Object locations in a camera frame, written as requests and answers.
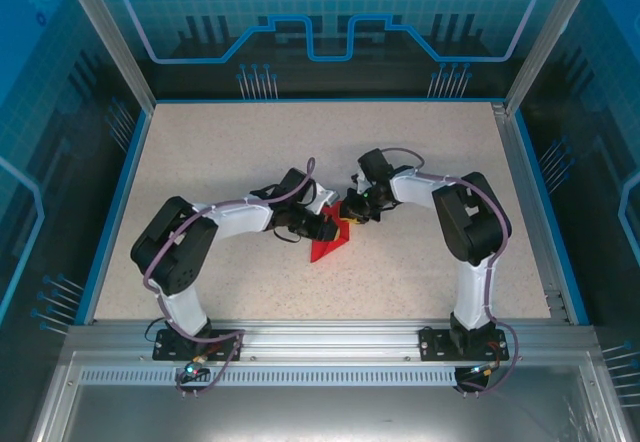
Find aluminium side rail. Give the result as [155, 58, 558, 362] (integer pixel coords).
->
[492, 103, 571, 324]

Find slotted aluminium cable duct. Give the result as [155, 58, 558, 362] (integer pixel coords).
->
[79, 367, 464, 388]

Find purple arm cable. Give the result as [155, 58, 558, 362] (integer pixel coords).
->
[379, 147, 519, 399]
[143, 157, 317, 399]

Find cable connector with green light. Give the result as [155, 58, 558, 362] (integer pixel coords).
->
[180, 355, 210, 382]
[467, 361, 501, 381]

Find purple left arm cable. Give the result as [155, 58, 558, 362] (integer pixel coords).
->
[143, 157, 317, 399]

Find aluminium mounting rail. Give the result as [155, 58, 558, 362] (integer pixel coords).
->
[64, 319, 599, 363]

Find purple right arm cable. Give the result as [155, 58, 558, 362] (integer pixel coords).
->
[379, 147, 519, 399]

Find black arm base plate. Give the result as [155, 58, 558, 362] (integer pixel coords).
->
[418, 326, 512, 362]
[152, 328, 245, 362]

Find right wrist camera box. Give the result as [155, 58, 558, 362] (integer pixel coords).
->
[351, 171, 372, 198]

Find thin black wire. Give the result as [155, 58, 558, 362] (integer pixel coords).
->
[144, 317, 169, 346]

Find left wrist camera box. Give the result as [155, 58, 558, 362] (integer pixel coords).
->
[309, 186, 341, 216]

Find aluminium frame post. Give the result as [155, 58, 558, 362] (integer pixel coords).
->
[504, 0, 604, 116]
[55, 0, 157, 113]

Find metal shelf panel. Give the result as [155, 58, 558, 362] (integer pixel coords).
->
[27, 351, 629, 442]

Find red cloth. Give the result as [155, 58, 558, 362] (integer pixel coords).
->
[308, 201, 352, 264]

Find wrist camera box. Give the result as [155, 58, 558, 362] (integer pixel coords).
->
[351, 171, 372, 198]
[309, 186, 341, 216]

